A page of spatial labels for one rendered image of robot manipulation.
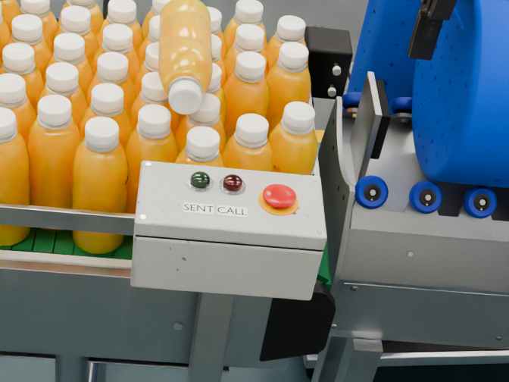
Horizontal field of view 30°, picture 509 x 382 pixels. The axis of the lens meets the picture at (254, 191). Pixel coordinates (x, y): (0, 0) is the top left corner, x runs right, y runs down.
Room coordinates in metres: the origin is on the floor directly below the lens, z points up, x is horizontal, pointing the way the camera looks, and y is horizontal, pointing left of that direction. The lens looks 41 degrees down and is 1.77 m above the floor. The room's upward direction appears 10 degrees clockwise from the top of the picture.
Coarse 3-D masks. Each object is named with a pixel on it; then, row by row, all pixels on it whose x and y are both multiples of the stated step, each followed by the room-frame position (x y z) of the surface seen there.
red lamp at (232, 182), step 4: (228, 176) 0.78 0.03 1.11; (232, 176) 0.78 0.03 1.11; (236, 176) 0.78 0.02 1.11; (224, 180) 0.77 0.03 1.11; (228, 180) 0.77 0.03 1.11; (232, 180) 0.77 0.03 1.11; (236, 180) 0.77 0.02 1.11; (240, 180) 0.77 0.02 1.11; (224, 184) 0.77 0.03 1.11; (228, 184) 0.77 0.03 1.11; (232, 184) 0.77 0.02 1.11; (236, 184) 0.77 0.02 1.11; (240, 184) 0.77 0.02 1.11; (228, 188) 0.76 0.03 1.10; (232, 188) 0.76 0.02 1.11; (236, 188) 0.77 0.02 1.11; (240, 188) 0.77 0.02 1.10
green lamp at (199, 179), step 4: (196, 172) 0.77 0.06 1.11; (200, 172) 0.77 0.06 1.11; (204, 172) 0.78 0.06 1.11; (192, 176) 0.77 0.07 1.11; (196, 176) 0.77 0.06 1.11; (200, 176) 0.77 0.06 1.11; (204, 176) 0.77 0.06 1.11; (208, 176) 0.77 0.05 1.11; (192, 180) 0.76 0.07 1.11; (196, 180) 0.76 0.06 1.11; (200, 180) 0.76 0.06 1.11; (204, 180) 0.76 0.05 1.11; (208, 180) 0.77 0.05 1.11; (192, 184) 0.76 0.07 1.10; (196, 184) 0.76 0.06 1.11; (200, 184) 0.76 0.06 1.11; (204, 184) 0.76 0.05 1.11; (208, 184) 0.77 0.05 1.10
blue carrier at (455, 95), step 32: (480, 0) 1.04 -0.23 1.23; (448, 32) 1.10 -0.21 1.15; (480, 32) 1.00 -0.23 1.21; (416, 64) 1.19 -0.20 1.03; (448, 64) 1.06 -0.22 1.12; (480, 64) 0.97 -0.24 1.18; (416, 96) 1.15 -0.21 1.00; (448, 96) 1.02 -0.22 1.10; (480, 96) 0.96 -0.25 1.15; (416, 128) 1.11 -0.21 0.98; (448, 128) 0.99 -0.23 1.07; (480, 128) 0.95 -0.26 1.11; (448, 160) 0.95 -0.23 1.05; (480, 160) 0.95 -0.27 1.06
